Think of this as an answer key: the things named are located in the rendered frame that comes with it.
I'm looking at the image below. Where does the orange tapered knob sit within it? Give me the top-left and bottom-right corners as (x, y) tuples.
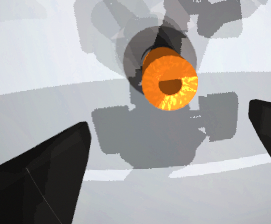
(142, 47), (198, 111)

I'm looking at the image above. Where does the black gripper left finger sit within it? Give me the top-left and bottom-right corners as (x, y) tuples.
(0, 121), (92, 224)

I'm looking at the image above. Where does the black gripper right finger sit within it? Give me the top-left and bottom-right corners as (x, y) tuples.
(248, 99), (271, 156)

